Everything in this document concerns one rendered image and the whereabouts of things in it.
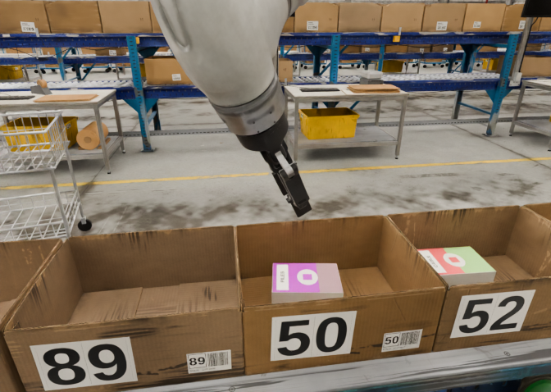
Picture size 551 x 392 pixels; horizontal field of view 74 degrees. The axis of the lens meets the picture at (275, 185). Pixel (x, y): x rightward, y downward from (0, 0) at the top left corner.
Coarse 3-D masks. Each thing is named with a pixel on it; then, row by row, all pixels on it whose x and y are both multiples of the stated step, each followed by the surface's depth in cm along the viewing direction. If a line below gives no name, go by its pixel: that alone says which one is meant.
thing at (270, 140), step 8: (280, 120) 48; (272, 128) 48; (280, 128) 49; (288, 128) 51; (240, 136) 49; (248, 136) 48; (256, 136) 48; (264, 136) 48; (272, 136) 49; (280, 136) 50; (248, 144) 50; (256, 144) 49; (264, 144) 49; (272, 144) 50; (280, 144) 50; (272, 152) 51; (272, 160) 52
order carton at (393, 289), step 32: (256, 224) 91; (288, 224) 92; (320, 224) 94; (352, 224) 95; (384, 224) 96; (256, 256) 95; (288, 256) 96; (320, 256) 98; (352, 256) 99; (384, 256) 97; (416, 256) 80; (256, 288) 93; (352, 288) 93; (384, 288) 93; (416, 288) 81; (256, 320) 66; (384, 320) 70; (416, 320) 72; (256, 352) 69; (352, 352) 73; (384, 352) 74; (416, 352) 76
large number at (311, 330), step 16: (272, 320) 66; (288, 320) 67; (304, 320) 67; (320, 320) 68; (336, 320) 68; (352, 320) 69; (272, 336) 68; (288, 336) 68; (304, 336) 69; (320, 336) 70; (336, 336) 70; (352, 336) 71; (272, 352) 69; (288, 352) 70; (304, 352) 71; (320, 352) 71; (336, 352) 72
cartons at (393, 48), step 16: (96, 48) 817; (112, 48) 820; (352, 48) 896; (368, 48) 899; (400, 48) 912; (416, 48) 917; (432, 48) 923; (448, 48) 928; (496, 48) 947; (528, 48) 956
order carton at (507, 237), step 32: (416, 224) 98; (448, 224) 100; (480, 224) 101; (512, 224) 103; (544, 224) 93; (480, 256) 106; (512, 256) 104; (544, 256) 94; (448, 288) 70; (480, 288) 71; (512, 288) 72; (544, 288) 73; (448, 320) 73; (544, 320) 77
